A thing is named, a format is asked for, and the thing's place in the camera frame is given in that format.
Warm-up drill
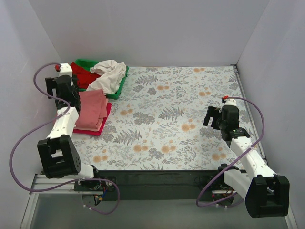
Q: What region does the floral patterned table mat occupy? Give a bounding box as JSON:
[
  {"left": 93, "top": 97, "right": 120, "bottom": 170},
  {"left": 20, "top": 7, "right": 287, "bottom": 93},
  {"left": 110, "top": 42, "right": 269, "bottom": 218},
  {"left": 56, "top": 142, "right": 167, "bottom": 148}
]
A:
[{"left": 72, "top": 66, "right": 243, "bottom": 170}]

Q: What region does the green plastic bin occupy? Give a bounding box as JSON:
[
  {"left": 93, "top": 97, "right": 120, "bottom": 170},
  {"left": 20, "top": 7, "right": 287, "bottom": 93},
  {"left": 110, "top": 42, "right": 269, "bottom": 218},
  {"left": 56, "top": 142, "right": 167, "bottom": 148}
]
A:
[{"left": 71, "top": 59, "right": 129, "bottom": 100}]

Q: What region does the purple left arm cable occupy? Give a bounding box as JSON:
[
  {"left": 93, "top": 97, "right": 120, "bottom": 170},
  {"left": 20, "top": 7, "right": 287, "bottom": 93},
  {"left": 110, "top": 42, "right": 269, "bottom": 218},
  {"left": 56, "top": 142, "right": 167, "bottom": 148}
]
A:
[{"left": 9, "top": 62, "right": 121, "bottom": 215}]

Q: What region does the white crumpled t-shirt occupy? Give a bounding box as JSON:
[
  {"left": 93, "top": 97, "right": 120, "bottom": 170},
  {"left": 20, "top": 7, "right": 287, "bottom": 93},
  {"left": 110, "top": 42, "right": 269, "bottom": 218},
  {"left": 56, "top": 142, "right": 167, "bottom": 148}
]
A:
[{"left": 86, "top": 60, "right": 127, "bottom": 94}]

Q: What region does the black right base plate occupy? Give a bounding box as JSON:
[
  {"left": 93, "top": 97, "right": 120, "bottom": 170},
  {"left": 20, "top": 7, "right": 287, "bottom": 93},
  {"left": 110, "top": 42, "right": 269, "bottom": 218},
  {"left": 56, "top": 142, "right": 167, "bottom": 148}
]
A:
[{"left": 194, "top": 176, "right": 229, "bottom": 191}]

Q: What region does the dusty rose t-shirt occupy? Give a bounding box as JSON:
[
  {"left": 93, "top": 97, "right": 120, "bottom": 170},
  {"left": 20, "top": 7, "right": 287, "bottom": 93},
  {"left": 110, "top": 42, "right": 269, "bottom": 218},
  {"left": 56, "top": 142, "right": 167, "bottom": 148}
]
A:
[{"left": 76, "top": 90, "right": 108, "bottom": 128}]

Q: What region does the aluminium front frame rail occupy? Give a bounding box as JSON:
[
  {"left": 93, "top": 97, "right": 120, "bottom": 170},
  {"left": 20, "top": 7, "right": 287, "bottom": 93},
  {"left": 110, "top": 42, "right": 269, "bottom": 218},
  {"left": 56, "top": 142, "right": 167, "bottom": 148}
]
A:
[{"left": 33, "top": 170, "right": 232, "bottom": 196}]

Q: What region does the crumpled bright red t-shirt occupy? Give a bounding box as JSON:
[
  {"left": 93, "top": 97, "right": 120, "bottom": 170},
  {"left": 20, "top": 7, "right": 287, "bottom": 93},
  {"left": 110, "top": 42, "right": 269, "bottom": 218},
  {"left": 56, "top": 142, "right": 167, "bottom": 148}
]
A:
[{"left": 70, "top": 62, "right": 100, "bottom": 89}]

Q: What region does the folded red t-shirt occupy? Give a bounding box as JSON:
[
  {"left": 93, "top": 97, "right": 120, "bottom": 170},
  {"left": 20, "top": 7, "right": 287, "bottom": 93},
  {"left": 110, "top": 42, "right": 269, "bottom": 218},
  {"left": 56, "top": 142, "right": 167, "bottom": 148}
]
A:
[{"left": 73, "top": 103, "right": 112, "bottom": 136}]

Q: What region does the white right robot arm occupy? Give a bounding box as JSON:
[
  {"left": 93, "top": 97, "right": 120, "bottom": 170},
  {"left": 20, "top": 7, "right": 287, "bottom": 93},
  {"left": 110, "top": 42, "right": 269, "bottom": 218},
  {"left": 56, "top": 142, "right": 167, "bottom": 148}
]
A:
[{"left": 196, "top": 96, "right": 290, "bottom": 218}]

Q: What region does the folded salmon pink t-shirt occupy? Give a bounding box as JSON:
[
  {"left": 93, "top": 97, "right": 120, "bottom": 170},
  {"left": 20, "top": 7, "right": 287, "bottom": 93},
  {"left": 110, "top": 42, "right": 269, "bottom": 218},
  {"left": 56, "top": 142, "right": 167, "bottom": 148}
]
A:
[{"left": 73, "top": 117, "right": 107, "bottom": 132}]

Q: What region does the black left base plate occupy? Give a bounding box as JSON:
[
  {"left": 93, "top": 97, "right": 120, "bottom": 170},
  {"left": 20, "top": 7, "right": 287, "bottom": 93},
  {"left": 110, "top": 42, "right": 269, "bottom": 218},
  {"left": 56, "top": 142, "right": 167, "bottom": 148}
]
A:
[{"left": 73, "top": 176, "right": 117, "bottom": 192}]

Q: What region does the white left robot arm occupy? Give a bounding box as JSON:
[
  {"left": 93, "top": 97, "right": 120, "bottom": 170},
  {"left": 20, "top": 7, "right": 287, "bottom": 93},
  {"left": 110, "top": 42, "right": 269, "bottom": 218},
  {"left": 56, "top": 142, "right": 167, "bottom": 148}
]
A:
[{"left": 37, "top": 63, "right": 102, "bottom": 191}]

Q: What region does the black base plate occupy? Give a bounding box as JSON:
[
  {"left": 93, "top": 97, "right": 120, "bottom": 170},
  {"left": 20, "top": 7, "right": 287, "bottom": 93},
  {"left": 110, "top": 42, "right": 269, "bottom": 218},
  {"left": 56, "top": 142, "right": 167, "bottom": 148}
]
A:
[
  {"left": 194, "top": 176, "right": 229, "bottom": 191},
  {"left": 73, "top": 176, "right": 117, "bottom": 192}
]

